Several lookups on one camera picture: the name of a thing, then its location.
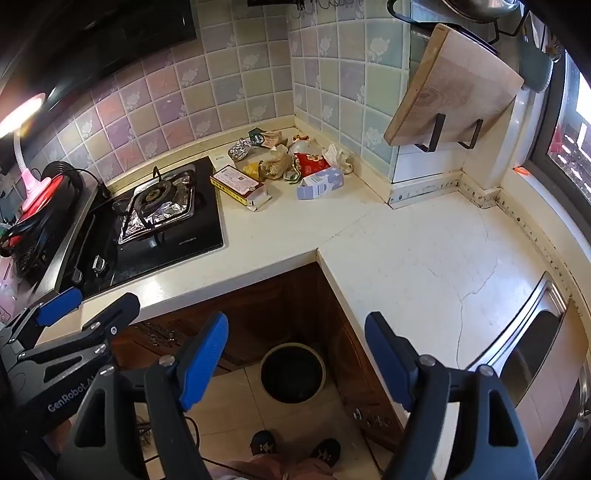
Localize wooden cabinet door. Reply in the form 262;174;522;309
113;262;324;370
318;277;409;450

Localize person's left leg pink pants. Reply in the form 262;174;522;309
227;455;287;480

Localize black glass gas stove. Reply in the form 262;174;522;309
58;154;225;298

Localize white tissue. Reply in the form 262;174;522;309
322;143;354;174

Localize steel sink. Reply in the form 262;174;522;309
466;271;591;468

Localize steel pot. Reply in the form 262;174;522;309
438;0;522;17

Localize black hook rail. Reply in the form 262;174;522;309
247;0;365;12

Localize foil stove liner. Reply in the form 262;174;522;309
113;168;197;245

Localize round cream rimmed waste bin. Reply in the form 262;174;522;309
259;342;328;405

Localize person's left blue slipper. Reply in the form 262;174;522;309
250;430;279;459

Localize pink desk lamp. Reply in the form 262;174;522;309
0;92;64;217

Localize wooden drawer front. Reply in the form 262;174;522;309
111;318;232;374

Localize black range hood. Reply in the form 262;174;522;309
0;0;199;90

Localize window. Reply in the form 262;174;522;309
526;46;591;208

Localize brown bag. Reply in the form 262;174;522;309
256;150;295;182

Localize gas burner with grate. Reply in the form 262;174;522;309
126;166;186;232

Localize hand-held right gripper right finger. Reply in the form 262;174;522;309
365;311;539;480

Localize thin black cable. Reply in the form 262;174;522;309
134;410;252;467

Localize person's right blue slipper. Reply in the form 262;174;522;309
308;438;341;467

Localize wooden cutting board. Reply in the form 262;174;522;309
383;23;526;147

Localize black wall rack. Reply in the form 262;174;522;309
387;0;529;153

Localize blue and white carton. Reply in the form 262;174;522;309
296;167;346;200

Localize red snack packet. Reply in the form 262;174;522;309
288;152;332;183

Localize foil ball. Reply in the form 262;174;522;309
227;137;254;162

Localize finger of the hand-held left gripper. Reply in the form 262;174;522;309
0;286;85;354
16;292;141;367

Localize person's leg pink pants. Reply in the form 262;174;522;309
284;460;337;480
227;455;287;480

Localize ornate metal drawer handle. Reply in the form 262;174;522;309
139;322;183;348

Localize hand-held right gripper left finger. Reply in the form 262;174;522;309
58;311;229;480

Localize person's blue slipper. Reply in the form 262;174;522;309
308;438;341;467
250;430;279;459

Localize person's right leg pink pants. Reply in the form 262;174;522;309
284;460;337;480

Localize green hanging cup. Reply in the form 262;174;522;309
519;37;555;93

